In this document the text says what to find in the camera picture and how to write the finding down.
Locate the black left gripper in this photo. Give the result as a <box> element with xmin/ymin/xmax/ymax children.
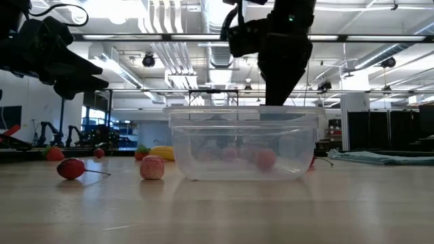
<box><xmin>0</xmin><ymin>16</ymin><xmax>110</xmax><ymax>100</ymax></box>

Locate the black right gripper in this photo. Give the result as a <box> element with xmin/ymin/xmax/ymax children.
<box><xmin>256</xmin><ymin>31</ymin><xmax>314</xmax><ymax>106</ymax></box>

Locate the pink round fruit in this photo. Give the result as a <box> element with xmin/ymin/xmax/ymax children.
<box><xmin>254</xmin><ymin>148</ymin><xmax>277</xmax><ymax>172</ymax></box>
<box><xmin>139</xmin><ymin>155</ymin><xmax>165</xmax><ymax>181</ymax></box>
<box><xmin>222</xmin><ymin>146</ymin><xmax>240</xmax><ymax>162</ymax></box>

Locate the red cherry with stem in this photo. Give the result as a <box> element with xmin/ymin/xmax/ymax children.
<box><xmin>93</xmin><ymin>147</ymin><xmax>113</xmax><ymax>159</ymax></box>
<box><xmin>56</xmin><ymin>157</ymin><xmax>112</xmax><ymax>181</ymax></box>

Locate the yellow plastic banana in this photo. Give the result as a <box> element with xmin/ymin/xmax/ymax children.
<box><xmin>148</xmin><ymin>145</ymin><xmax>176</xmax><ymax>162</ymax></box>

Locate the clear plastic tupperware container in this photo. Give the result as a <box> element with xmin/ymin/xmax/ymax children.
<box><xmin>162</xmin><ymin>104</ymin><xmax>326</xmax><ymax>182</ymax></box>

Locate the shelf with boxes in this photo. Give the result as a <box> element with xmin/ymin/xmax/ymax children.
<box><xmin>327</xmin><ymin>118</ymin><xmax>342</xmax><ymax>152</ymax></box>

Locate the red slanted object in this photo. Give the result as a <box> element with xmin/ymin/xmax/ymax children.
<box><xmin>0</xmin><ymin>124</ymin><xmax>22</xmax><ymax>143</ymax></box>

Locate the grey horizontal truss pipe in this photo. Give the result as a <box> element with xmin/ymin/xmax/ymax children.
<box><xmin>108</xmin><ymin>88</ymin><xmax>434</xmax><ymax>95</ymax></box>

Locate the black partition screen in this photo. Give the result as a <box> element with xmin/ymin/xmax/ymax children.
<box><xmin>347</xmin><ymin>110</ymin><xmax>420</xmax><ymax>152</ymax></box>

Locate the folded teal cloth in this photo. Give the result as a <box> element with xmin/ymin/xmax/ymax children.
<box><xmin>327</xmin><ymin>148</ymin><xmax>434</xmax><ymax>167</ymax></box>

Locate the dark cabinet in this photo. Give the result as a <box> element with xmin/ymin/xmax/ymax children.
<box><xmin>418</xmin><ymin>104</ymin><xmax>434</xmax><ymax>152</ymax></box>

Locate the black metal rack frame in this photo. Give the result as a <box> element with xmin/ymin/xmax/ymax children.
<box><xmin>59</xmin><ymin>88</ymin><xmax>115</xmax><ymax>150</ymax></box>

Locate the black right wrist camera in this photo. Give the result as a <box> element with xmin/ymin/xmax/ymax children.
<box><xmin>226</xmin><ymin>18</ymin><xmax>271</xmax><ymax>58</ymax></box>

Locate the black left camera cable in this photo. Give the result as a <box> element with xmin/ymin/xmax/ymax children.
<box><xmin>28</xmin><ymin>3</ymin><xmax>90</xmax><ymax>28</ymax></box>

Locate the black camera cable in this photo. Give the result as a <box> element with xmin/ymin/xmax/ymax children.
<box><xmin>28</xmin><ymin>3</ymin><xmax>90</xmax><ymax>28</ymax></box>
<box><xmin>219</xmin><ymin>0</ymin><xmax>245</xmax><ymax>42</ymax></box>

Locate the silver ventilation duct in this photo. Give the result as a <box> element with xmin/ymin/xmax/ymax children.
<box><xmin>199</xmin><ymin>0</ymin><xmax>238</xmax><ymax>68</ymax></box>

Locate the dark wall monitor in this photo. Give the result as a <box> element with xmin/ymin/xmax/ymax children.
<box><xmin>0</xmin><ymin>105</ymin><xmax>23</xmax><ymax>130</ymax></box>

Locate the black frame beam with lights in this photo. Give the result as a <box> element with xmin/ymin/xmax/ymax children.
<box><xmin>73</xmin><ymin>33</ymin><xmax>434</xmax><ymax>43</ymax></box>

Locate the black right camera cable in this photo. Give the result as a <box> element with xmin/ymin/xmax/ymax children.
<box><xmin>219</xmin><ymin>0</ymin><xmax>245</xmax><ymax>42</ymax></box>

